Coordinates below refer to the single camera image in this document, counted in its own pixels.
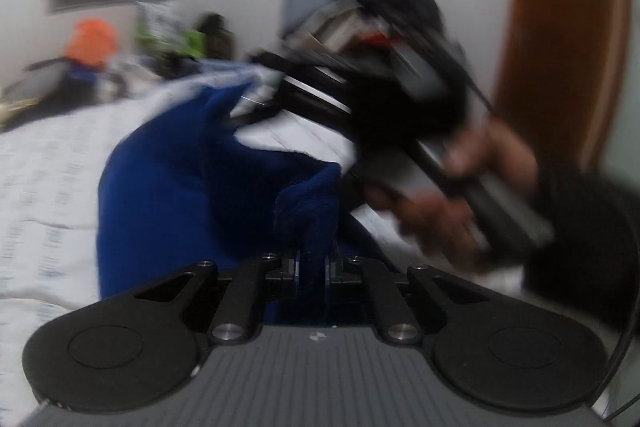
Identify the orange cloth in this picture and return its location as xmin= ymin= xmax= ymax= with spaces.
xmin=64 ymin=19 xmax=120 ymax=68

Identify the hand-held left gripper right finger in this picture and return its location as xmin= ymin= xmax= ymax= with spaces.
xmin=325 ymin=254 xmax=493 ymax=345

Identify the brown wooden door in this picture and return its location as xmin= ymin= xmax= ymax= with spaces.
xmin=492 ymin=0 xmax=633 ymax=172

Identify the blue knit sweater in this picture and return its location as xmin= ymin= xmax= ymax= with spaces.
xmin=97 ymin=82 xmax=396 ymax=328

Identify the dark bag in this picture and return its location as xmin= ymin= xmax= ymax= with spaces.
xmin=197 ymin=13 xmax=236 ymax=60

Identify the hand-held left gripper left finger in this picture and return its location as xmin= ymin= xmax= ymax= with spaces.
xmin=132 ymin=252 xmax=303 ymax=345

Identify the white script-print bedspread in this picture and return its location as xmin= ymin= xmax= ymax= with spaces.
xmin=0 ymin=59 xmax=526 ymax=427

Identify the green packet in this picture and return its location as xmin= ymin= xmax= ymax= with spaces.
xmin=135 ymin=2 xmax=207 ymax=58

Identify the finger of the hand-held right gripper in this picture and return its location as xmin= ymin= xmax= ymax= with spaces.
xmin=272 ymin=74 xmax=363 ymax=132
xmin=247 ymin=49 xmax=361 ymax=90

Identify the grey flat screen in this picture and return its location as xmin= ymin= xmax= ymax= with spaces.
xmin=282 ymin=0 xmax=346 ymax=38

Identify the person's right hand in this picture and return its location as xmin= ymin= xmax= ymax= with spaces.
xmin=362 ymin=122 xmax=543 ymax=270

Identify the pile of dark clothes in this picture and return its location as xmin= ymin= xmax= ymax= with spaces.
xmin=285 ymin=0 xmax=451 ymax=58

